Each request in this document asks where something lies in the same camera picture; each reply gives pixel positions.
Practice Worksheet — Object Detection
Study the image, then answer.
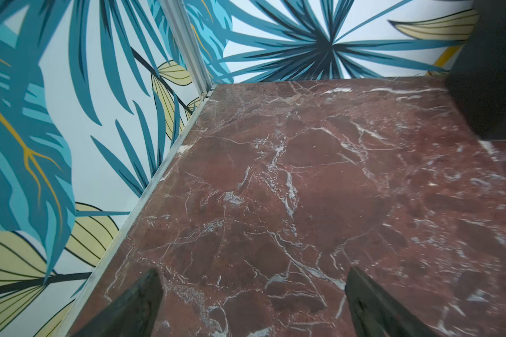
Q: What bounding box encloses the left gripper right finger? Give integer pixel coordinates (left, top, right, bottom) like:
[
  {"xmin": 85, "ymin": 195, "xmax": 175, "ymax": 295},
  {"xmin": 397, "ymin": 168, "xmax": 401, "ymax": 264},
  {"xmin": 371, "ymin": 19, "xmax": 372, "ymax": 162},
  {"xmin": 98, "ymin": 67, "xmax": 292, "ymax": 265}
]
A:
[{"xmin": 345, "ymin": 267, "xmax": 437, "ymax": 337}]

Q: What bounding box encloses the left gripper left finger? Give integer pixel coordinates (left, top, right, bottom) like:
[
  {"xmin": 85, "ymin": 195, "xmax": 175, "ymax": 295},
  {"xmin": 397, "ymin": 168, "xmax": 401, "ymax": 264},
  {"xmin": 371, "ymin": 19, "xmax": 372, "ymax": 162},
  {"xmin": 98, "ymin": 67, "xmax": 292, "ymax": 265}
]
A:
[{"xmin": 74, "ymin": 269, "xmax": 164, "ymax": 336}]

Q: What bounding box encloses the yellow black toolbox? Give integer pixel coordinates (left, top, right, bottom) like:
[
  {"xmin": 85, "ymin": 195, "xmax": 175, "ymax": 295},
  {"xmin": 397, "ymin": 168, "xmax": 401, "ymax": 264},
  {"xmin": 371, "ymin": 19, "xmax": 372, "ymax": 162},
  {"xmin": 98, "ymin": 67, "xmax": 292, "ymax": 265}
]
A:
[{"xmin": 446, "ymin": 1, "xmax": 506, "ymax": 141}]

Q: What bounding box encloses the left aluminium frame post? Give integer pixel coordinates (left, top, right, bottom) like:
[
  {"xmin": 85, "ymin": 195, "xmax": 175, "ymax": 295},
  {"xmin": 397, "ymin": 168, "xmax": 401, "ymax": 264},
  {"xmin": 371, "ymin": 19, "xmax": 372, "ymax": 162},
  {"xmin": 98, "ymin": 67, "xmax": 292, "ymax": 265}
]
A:
[{"xmin": 160, "ymin": 0, "xmax": 213, "ymax": 97}]

